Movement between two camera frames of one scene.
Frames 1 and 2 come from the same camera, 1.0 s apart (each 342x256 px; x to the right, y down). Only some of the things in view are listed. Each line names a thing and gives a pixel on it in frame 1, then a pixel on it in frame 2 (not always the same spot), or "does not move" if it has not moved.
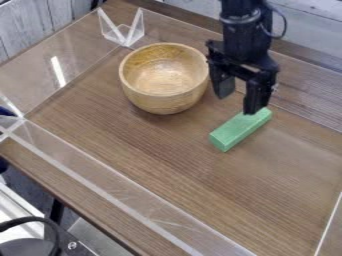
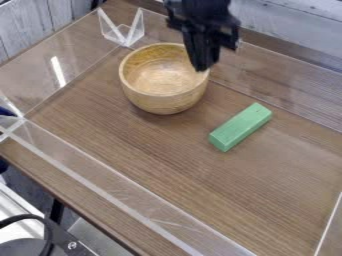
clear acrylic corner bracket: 122,34 does not move
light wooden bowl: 163,77 does not move
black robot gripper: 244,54 → 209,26
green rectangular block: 238,127 does not move
